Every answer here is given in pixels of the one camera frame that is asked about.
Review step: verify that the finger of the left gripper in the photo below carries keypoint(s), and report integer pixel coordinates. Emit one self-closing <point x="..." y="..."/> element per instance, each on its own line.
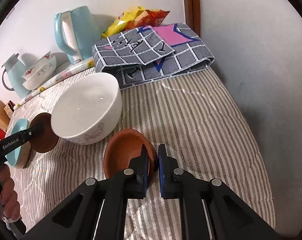
<point x="32" y="132"/>

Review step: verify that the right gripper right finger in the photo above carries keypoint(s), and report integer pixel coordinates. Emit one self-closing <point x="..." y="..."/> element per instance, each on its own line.
<point x="209" y="209"/>

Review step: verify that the blue square plate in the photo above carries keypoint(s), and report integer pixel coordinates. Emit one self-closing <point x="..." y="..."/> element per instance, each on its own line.
<point x="19" y="155"/>

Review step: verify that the brown clay bowl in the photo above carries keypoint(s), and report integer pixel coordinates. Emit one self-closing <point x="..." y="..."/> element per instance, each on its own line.
<point x="43" y="139"/>
<point x="125" y="145"/>

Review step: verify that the white ceramic bowl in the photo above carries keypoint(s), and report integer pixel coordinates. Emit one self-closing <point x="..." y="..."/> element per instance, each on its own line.
<point x="88" y="110"/>

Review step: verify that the person's left hand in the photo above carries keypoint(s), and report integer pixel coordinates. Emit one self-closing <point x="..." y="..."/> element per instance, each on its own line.
<point x="8" y="196"/>

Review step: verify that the wooden chair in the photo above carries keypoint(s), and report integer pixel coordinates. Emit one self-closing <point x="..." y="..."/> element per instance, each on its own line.
<point x="4" y="119"/>

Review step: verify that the patterned gift box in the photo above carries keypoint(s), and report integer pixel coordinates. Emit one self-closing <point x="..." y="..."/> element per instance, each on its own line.
<point x="9" y="109"/>

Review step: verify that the large white swirl bowl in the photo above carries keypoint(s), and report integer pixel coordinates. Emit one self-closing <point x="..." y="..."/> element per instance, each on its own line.
<point x="42" y="75"/>

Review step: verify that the light blue thermos jug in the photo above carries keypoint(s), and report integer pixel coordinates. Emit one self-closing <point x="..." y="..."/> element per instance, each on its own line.
<point x="14" y="68"/>

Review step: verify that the bowl with red bat pattern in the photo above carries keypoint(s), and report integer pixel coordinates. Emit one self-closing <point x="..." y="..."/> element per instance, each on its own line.
<point x="43" y="61"/>

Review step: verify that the striped quilted table cover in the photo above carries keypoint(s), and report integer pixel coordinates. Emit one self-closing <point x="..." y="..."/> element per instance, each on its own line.
<point x="193" y="115"/>

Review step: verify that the fruit pattern plastic mat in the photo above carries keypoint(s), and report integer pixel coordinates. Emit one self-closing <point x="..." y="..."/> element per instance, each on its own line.
<point x="68" y="72"/>

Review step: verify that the light blue electric kettle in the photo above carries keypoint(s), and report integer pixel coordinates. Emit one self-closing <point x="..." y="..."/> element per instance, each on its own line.
<point x="75" y="33"/>

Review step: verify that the grey checked folded cloth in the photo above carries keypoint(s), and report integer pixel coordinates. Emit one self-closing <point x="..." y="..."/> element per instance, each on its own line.
<point x="147" y="54"/>

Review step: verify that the yellow chips bag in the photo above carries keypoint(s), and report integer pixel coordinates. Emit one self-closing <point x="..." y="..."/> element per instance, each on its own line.
<point x="136" y="17"/>

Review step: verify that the brown wooden door frame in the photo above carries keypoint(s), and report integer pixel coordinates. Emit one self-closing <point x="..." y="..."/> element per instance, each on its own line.
<point x="193" y="15"/>

